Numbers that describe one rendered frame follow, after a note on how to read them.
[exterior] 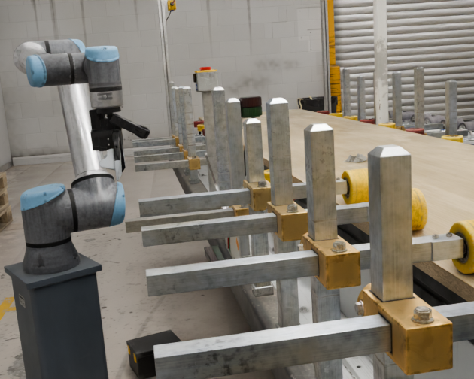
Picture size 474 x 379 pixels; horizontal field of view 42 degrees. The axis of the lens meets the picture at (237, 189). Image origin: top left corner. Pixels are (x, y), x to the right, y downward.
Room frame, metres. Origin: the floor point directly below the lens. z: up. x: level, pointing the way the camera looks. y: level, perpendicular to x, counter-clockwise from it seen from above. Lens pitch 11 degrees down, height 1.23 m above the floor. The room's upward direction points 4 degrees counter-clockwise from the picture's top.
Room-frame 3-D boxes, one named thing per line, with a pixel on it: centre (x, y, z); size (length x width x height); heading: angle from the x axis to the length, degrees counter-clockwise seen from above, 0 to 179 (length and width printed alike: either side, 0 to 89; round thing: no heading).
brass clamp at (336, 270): (0.88, -0.13, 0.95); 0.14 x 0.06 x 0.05; 9
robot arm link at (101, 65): (1.77, 0.35, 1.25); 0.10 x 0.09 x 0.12; 22
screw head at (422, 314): (0.58, -0.18, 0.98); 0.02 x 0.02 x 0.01
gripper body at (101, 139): (1.77, 0.35, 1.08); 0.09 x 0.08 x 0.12; 95
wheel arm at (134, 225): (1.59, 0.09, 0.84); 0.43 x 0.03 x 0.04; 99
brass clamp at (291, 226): (1.13, -0.09, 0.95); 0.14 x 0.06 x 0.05; 9
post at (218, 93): (1.89, 0.04, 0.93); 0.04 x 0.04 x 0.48; 9
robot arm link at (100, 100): (1.77, 0.35, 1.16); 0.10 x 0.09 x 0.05; 5
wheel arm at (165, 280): (0.86, -0.11, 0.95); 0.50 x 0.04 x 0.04; 99
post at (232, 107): (1.64, 0.00, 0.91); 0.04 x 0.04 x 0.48; 9
